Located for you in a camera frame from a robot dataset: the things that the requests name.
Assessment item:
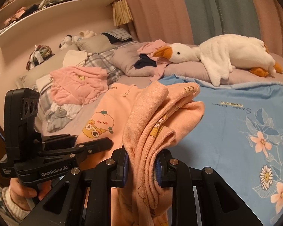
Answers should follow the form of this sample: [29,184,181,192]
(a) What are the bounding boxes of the orange cartoon print pajama pants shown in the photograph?
[111,81,205,225]

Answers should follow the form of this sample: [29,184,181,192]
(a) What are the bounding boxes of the left hand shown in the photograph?
[9,178,51,211]

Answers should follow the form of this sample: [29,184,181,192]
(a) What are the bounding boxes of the blue floral bed blanket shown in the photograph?
[161,76,283,225]

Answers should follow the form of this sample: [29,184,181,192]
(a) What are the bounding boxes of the orange peach print pajama top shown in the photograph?
[76,83,143,170]

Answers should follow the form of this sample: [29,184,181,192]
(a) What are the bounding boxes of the pink quilted garment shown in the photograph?
[50,66,108,105]

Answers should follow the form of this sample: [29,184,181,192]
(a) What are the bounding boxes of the grey plaid pillow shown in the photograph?
[40,40,137,113]

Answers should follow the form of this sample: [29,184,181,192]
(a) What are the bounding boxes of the beige pillow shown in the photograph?
[75,27,134,55]

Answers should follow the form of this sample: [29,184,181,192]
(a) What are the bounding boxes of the mauve long pillow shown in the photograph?
[110,43,283,85]

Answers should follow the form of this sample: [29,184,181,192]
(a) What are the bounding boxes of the dark navy garment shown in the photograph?
[134,54,157,69]

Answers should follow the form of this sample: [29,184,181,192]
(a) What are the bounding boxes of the white plush goose toy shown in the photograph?
[153,34,283,86]

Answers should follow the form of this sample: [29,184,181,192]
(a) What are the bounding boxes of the pink shirt under goose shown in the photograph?
[136,40,173,82]

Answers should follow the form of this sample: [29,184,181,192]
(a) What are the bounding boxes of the pink and grey curtains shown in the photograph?
[126,0,283,57]

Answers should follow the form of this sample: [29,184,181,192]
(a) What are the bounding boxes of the white wall shelf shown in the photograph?
[0,0,116,47]

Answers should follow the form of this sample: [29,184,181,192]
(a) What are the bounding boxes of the straw fan on wall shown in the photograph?
[112,0,133,26]

